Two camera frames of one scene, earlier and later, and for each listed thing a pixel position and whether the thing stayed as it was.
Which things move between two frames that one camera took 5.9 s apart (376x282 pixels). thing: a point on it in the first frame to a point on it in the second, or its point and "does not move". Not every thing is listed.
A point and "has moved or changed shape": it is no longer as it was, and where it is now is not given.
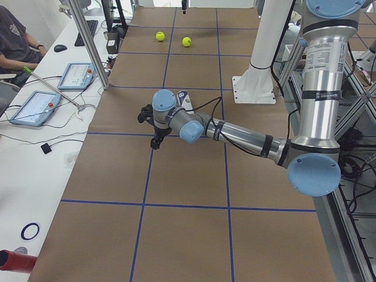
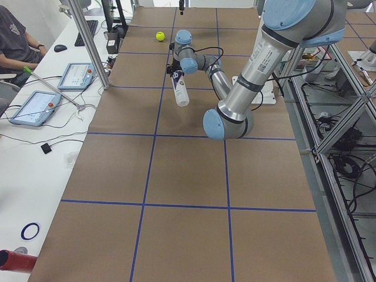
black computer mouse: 59,47 does not move
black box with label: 113,42 does not move
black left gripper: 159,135 to 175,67
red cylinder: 10,261 does not move
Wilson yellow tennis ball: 160,36 does not move
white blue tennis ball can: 184,101 has moved or changed shape
